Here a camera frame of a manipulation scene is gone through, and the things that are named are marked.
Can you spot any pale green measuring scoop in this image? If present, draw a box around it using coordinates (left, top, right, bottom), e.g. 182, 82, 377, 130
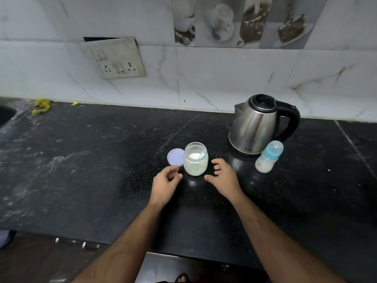
188, 151, 207, 173

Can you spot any white wall socket plate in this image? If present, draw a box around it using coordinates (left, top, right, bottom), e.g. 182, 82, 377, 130
79, 37, 147, 80

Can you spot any blue nipple ring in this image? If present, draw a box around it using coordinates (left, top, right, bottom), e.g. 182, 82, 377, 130
262, 151, 282, 162

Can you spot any person's right forearm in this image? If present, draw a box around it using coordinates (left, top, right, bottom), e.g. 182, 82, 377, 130
232, 193, 348, 283

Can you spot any clear bottle cap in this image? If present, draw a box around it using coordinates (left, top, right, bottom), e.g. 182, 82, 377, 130
266, 140, 284, 156

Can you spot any lavender jar lid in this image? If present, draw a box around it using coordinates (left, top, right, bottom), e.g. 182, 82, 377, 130
167, 148, 185, 167

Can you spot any person's left forearm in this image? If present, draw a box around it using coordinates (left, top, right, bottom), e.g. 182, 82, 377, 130
72, 201, 162, 283

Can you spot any clear jar of white powder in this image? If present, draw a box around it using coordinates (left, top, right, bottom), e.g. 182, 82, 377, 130
183, 141, 209, 176

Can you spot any clear baby bottle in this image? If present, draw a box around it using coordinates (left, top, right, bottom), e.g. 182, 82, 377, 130
255, 156, 278, 174

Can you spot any person's right hand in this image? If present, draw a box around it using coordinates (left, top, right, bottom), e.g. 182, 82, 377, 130
204, 158, 245, 204

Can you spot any stainless steel electric kettle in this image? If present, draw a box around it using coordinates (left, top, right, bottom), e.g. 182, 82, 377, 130
228, 94, 301, 156

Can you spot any yellow green scrubber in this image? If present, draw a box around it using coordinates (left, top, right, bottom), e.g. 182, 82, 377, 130
30, 99, 52, 116

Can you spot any person's left hand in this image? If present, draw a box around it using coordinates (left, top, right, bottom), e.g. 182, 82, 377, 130
148, 165, 183, 209

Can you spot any metal cabinet handle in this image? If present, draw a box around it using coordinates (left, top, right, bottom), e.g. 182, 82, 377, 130
55, 237, 101, 251

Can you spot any dark kitchen sink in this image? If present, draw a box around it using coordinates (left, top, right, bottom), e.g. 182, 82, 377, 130
0, 104, 17, 129

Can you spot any coffee print decorative tile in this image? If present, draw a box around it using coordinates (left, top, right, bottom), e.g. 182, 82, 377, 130
170, 0, 330, 50

